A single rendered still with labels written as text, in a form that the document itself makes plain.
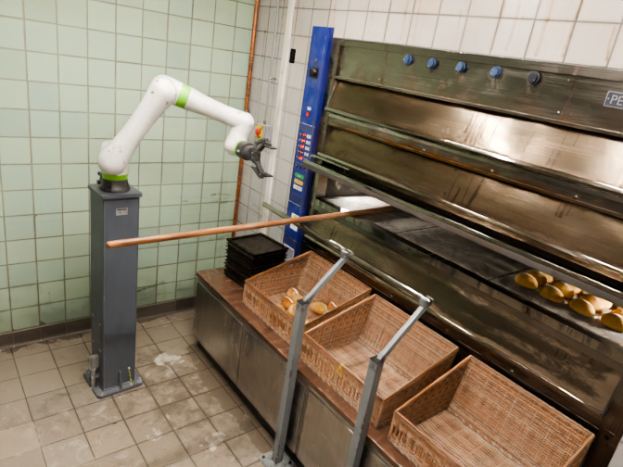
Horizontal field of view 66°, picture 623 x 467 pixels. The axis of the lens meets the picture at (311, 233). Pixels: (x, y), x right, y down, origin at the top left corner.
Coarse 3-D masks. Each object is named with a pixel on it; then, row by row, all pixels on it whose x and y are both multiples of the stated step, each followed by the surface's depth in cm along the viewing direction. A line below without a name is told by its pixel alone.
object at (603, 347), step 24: (384, 240) 254; (408, 240) 248; (432, 264) 230; (456, 264) 226; (480, 288) 211; (504, 288) 208; (528, 312) 195; (552, 312) 192; (576, 336) 181; (600, 336) 179
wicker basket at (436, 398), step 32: (448, 384) 211; (480, 384) 210; (512, 384) 200; (416, 416) 203; (448, 416) 214; (480, 416) 208; (512, 416) 198; (544, 416) 190; (416, 448) 184; (512, 448) 196; (544, 448) 188; (576, 448) 180
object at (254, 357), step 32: (224, 288) 295; (224, 320) 288; (256, 320) 267; (224, 352) 292; (256, 352) 262; (256, 384) 266; (320, 384) 223; (320, 416) 222; (352, 416) 206; (288, 448) 255; (320, 448) 225; (384, 448) 191; (448, 448) 197; (480, 448) 200
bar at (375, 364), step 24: (288, 216) 257; (336, 264) 223; (360, 264) 216; (408, 288) 195; (288, 360) 228; (384, 360) 183; (288, 384) 230; (288, 408) 237; (360, 408) 191; (360, 432) 193; (264, 456) 250; (360, 456) 199
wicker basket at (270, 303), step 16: (304, 256) 299; (320, 256) 296; (272, 272) 288; (288, 272) 296; (304, 272) 303; (336, 272) 284; (256, 288) 269; (288, 288) 302; (304, 288) 301; (352, 288) 273; (368, 288) 264; (256, 304) 271; (272, 304) 258; (352, 304) 272; (272, 320) 260; (288, 320) 247; (320, 320) 246; (288, 336) 248
